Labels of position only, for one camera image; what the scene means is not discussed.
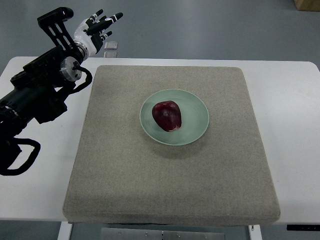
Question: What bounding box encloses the white table leg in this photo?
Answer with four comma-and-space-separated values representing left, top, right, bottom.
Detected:
57, 221, 73, 240
248, 224, 263, 240

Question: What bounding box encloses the metal bracket under table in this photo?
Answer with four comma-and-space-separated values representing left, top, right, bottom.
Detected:
100, 227, 226, 240

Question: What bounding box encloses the lower floor metal plate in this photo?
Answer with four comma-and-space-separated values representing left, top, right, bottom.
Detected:
103, 51, 117, 58

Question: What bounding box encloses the dark red apple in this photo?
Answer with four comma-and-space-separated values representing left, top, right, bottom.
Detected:
151, 100, 182, 132

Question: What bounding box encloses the white table leg right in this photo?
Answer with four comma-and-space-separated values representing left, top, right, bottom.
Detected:
248, 224, 263, 240

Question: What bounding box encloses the black table control panel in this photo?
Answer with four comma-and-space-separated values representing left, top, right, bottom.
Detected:
286, 224, 320, 232

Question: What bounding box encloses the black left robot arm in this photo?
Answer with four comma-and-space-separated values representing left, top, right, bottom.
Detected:
0, 7, 93, 176

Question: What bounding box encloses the grey fabric mat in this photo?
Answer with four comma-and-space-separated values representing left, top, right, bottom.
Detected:
63, 65, 281, 226

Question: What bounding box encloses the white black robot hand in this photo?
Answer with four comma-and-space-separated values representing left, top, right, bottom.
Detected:
73, 9, 124, 60

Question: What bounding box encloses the pale green plate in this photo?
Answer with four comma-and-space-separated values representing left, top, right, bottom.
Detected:
139, 89, 210, 146

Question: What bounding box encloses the white table leg left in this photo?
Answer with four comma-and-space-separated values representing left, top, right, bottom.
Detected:
57, 221, 73, 240

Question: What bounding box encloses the cardboard box corner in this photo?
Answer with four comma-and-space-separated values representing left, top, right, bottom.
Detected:
294, 0, 320, 12

